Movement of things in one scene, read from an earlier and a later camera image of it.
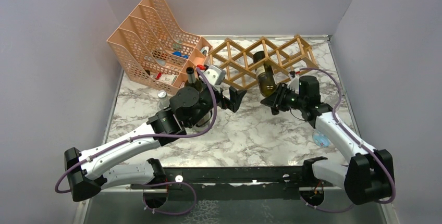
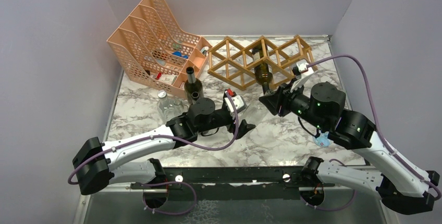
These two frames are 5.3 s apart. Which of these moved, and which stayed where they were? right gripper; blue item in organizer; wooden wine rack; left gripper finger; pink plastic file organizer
Moved: left gripper finger
Stayed: pink plastic file organizer; wooden wine rack; right gripper; blue item in organizer
